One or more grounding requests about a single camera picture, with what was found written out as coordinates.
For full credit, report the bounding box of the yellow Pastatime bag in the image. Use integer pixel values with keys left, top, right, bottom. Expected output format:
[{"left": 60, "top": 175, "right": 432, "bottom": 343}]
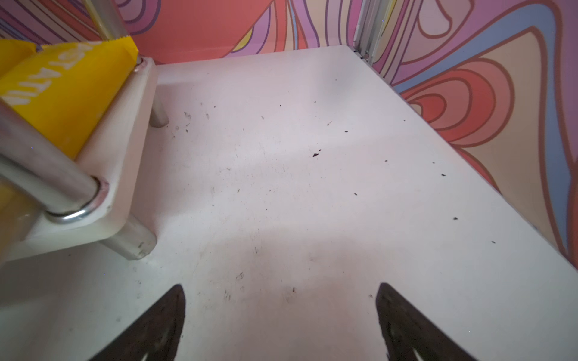
[
  {"left": 1, "top": 36, "right": 138, "bottom": 159},
  {"left": 0, "top": 39, "right": 37, "bottom": 77}
]

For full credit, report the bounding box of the white two-tier shelf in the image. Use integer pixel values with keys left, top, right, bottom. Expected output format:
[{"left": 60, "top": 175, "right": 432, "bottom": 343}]
[{"left": 1, "top": 1, "right": 166, "bottom": 261}]

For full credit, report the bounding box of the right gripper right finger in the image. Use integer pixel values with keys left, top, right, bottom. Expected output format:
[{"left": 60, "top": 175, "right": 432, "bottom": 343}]
[{"left": 376, "top": 283, "right": 474, "bottom": 360}]

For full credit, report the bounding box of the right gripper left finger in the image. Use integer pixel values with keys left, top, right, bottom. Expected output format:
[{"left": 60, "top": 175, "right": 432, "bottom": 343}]
[{"left": 92, "top": 284, "right": 186, "bottom": 360}]

